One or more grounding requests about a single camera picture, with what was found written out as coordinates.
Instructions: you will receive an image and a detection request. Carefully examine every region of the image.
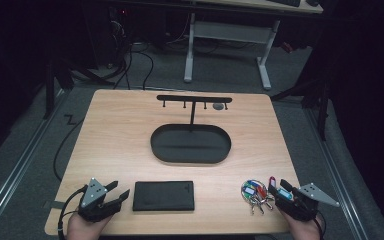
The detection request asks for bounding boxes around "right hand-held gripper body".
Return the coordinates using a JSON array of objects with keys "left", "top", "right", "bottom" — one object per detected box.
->
[{"left": 275, "top": 182, "right": 341, "bottom": 222}]

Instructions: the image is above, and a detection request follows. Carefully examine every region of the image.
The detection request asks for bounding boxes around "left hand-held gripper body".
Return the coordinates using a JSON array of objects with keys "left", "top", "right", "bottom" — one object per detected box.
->
[{"left": 77, "top": 177, "right": 123, "bottom": 223}]

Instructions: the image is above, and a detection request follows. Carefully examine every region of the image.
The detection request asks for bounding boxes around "bunch of keys with coloured tags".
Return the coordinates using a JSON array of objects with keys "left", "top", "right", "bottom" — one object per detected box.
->
[{"left": 240, "top": 175, "right": 294, "bottom": 215}]

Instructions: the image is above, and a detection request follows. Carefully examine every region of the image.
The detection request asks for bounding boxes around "black key stand with tray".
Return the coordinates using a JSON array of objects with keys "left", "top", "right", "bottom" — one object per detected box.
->
[{"left": 150, "top": 94, "right": 233, "bottom": 165}]

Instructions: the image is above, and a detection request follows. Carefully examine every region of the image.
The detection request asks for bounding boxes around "person's right hand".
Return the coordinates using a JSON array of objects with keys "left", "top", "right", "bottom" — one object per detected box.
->
[{"left": 280, "top": 209, "right": 324, "bottom": 240}]

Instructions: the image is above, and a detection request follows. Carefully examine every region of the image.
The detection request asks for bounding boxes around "person's left hand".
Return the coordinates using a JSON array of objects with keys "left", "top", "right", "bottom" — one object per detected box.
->
[{"left": 65, "top": 212, "right": 114, "bottom": 240}]

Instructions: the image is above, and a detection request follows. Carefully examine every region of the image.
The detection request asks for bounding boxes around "grey tape strip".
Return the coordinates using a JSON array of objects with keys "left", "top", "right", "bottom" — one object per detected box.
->
[{"left": 42, "top": 200, "right": 63, "bottom": 211}]

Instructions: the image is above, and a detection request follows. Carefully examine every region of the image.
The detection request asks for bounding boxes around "black metal stand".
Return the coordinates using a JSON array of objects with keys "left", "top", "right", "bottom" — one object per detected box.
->
[
  {"left": 42, "top": 55, "right": 115, "bottom": 120},
  {"left": 270, "top": 75, "right": 332, "bottom": 142}
]

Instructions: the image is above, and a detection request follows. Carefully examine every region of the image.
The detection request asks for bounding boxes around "small red object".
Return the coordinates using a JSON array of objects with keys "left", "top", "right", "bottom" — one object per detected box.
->
[{"left": 280, "top": 41, "right": 295, "bottom": 54}]

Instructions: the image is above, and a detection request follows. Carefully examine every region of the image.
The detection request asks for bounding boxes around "white-legged wooden desk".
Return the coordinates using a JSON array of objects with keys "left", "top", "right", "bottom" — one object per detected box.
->
[{"left": 182, "top": 0, "right": 324, "bottom": 91}]

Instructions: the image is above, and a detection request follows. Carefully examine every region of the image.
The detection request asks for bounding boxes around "black keyboard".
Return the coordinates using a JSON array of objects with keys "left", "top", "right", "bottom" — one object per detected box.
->
[{"left": 267, "top": 0, "right": 302, "bottom": 8}]

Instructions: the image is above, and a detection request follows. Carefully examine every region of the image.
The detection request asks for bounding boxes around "left hand-held gripper cable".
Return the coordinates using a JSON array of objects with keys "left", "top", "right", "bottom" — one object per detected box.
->
[{"left": 57, "top": 185, "right": 88, "bottom": 240}]

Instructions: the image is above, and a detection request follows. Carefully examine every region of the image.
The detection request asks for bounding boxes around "hand-held gripper cable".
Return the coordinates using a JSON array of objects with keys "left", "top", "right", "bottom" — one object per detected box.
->
[
  {"left": 57, "top": 185, "right": 88, "bottom": 240},
  {"left": 313, "top": 215, "right": 327, "bottom": 240}
]

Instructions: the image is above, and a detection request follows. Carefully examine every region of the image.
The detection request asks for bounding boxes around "right hand-held gripper cable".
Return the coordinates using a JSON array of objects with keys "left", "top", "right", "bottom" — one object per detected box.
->
[{"left": 313, "top": 215, "right": 327, "bottom": 240}]

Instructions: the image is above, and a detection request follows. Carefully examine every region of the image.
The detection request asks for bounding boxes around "metal floor rail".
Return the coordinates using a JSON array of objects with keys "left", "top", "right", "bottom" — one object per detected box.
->
[
  {"left": 303, "top": 106, "right": 370, "bottom": 240},
  {"left": 0, "top": 89, "right": 68, "bottom": 236}
]

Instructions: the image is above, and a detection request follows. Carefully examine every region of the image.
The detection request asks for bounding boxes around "black floor cable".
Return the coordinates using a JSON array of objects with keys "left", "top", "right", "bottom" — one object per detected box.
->
[{"left": 52, "top": 114, "right": 85, "bottom": 183}]

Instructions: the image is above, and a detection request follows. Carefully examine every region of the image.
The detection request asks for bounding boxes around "bundle of black cables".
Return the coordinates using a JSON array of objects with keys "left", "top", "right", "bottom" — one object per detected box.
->
[{"left": 108, "top": 19, "right": 155, "bottom": 91}]

